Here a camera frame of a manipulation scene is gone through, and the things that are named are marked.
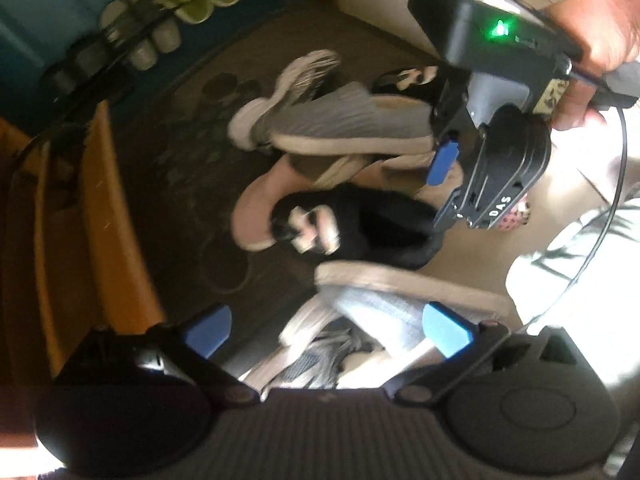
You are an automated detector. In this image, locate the black shoe rack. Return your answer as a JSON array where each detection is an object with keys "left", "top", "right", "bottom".
[{"left": 40, "top": 0, "right": 186, "bottom": 98}]

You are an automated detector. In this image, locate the person's leaf print clothing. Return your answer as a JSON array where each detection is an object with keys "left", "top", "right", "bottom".
[{"left": 505, "top": 200, "right": 640, "bottom": 341}]

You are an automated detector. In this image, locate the white grey sneaker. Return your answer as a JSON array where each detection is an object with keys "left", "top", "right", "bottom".
[
  {"left": 227, "top": 49, "right": 342, "bottom": 151},
  {"left": 237, "top": 305, "right": 401, "bottom": 392}
]

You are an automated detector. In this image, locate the black furry panda slipper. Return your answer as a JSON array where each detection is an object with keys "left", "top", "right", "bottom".
[
  {"left": 372, "top": 66, "right": 443, "bottom": 107},
  {"left": 270, "top": 182, "right": 443, "bottom": 271}
]

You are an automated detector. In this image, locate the pink padded slipper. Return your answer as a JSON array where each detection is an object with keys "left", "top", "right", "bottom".
[
  {"left": 350, "top": 156, "right": 466, "bottom": 201},
  {"left": 231, "top": 152, "right": 353, "bottom": 252}
]

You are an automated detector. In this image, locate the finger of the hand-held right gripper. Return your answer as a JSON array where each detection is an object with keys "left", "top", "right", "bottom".
[
  {"left": 429, "top": 105, "right": 483, "bottom": 187},
  {"left": 431, "top": 187, "right": 476, "bottom": 231}
]

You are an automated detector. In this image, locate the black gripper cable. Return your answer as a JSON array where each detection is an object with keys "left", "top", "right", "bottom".
[{"left": 520, "top": 105, "right": 629, "bottom": 328}]

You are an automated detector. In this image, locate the brown mouse print mat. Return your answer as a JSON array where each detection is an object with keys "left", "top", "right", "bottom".
[{"left": 107, "top": 0, "right": 501, "bottom": 361}]

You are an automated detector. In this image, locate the person's right hand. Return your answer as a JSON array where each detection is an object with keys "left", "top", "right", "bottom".
[{"left": 542, "top": 0, "right": 640, "bottom": 131}]

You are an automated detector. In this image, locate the orange wooden cabinet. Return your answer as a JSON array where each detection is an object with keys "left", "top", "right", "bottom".
[{"left": 0, "top": 100, "right": 167, "bottom": 391}]

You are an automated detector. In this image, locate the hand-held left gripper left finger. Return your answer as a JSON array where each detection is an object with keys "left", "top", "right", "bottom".
[{"left": 82, "top": 304, "right": 261, "bottom": 407}]

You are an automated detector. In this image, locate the grey furry slipper beige sole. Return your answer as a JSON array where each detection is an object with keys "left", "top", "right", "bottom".
[
  {"left": 250, "top": 81, "right": 437, "bottom": 157},
  {"left": 315, "top": 261, "right": 511, "bottom": 361}
]

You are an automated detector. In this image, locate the pale grey slipper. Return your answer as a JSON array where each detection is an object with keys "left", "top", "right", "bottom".
[
  {"left": 97, "top": 0, "right": 131, "bottom": 43},
  {"left": 150, "top": 15, "right": 182, "bottom": 54},
  {"left": 127, "top": 35, "right": 159, "bottom": 72}
]

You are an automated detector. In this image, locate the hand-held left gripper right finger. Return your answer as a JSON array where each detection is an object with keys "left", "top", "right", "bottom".
[{"left": 382, "top": 301, "right": 581, "bottom": 406}]

